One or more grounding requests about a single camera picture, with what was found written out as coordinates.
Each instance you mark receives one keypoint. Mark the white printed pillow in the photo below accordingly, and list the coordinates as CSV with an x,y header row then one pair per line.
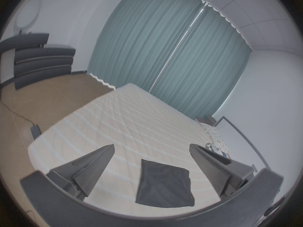
x,y
217,136

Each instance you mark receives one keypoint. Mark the pile of clothes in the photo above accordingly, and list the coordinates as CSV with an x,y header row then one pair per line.
x,y
216,149

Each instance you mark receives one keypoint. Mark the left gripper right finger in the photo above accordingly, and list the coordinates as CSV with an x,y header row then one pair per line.
x,y
217,169

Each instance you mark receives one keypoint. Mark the round white mirror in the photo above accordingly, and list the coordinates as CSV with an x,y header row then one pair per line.
x,y
28,14

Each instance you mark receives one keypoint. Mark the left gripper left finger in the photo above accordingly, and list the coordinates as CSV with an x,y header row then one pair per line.
x,y
92,169

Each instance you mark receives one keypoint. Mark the black power adapter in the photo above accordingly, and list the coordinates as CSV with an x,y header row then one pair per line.
x,y
35,131

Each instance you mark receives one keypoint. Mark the bed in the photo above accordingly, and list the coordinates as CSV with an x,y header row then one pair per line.
x,y
130,122

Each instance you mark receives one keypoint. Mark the black T-shirt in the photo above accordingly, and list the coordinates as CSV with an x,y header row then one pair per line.
x,y
163,185

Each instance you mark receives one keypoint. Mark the grey bedside table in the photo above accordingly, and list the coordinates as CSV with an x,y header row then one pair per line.
x,y
206,120

